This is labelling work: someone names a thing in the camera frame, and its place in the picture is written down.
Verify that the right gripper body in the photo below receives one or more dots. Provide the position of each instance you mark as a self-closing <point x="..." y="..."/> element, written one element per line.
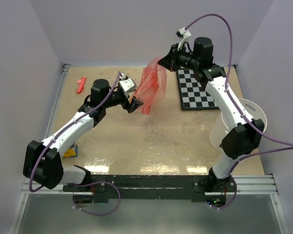
<point x="180" y="58"/>

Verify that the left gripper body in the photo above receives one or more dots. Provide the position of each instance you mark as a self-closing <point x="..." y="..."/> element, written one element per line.
<point x="121" y="99"/>

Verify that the red trash bag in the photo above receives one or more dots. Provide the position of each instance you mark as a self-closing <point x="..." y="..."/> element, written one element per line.
<point x="152" y="87"/>

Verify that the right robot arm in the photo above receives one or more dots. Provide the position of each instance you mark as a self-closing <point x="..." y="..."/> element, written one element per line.
<point x="244" y="130"/>

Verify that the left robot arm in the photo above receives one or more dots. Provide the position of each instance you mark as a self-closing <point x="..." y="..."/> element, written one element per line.
<point x="43" y="159"/>

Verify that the black white chessboard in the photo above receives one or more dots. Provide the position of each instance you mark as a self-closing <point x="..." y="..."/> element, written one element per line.
<point x="193" y="96"/>

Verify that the small folded red bag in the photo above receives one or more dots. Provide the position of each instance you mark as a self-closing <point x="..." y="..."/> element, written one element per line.
<point x="81" y="83"/>

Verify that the yellow blue toy blocks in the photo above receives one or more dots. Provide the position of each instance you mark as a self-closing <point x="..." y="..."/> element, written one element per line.
<point x="71" y="152"/>

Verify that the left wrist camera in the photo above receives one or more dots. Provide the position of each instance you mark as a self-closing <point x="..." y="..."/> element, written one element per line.
<point x="127" y="84"/>

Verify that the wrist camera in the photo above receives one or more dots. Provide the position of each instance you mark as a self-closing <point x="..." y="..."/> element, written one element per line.
<point x="127" y="84"/>
<point x="183" y="34"/>

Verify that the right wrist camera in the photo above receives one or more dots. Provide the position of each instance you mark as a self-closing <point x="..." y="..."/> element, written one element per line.
<point x="183" y="34"/>

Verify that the aluminium left side rail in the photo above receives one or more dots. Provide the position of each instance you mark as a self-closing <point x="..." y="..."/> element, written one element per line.
<point x="52" y="116"/>

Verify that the aluminium rail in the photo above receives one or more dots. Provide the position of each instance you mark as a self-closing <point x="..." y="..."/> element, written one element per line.
<point x="52" y="116"/>
<point x="246" y="185"/>

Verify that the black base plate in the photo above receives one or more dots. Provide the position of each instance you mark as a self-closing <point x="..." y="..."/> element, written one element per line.
<point x="196" y="188"/>

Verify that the aluminium front rail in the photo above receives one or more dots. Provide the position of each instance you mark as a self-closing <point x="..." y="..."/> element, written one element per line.
<point x="246" y="185"/>

